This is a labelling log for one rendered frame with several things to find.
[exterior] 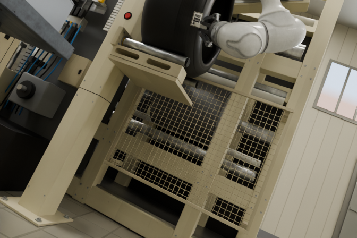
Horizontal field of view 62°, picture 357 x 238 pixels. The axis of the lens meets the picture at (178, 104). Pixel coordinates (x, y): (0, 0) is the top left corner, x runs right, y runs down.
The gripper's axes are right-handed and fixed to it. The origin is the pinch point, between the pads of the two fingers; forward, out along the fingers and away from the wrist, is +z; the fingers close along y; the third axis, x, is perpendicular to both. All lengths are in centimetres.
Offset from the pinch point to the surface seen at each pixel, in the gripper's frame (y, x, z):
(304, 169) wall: 177, 300, 182
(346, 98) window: 67, 361, 215
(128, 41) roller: 15.9, -23.5, 24.3
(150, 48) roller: 15.8, -14.6, 16.3
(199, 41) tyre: 7.0, 4.5, 7.3
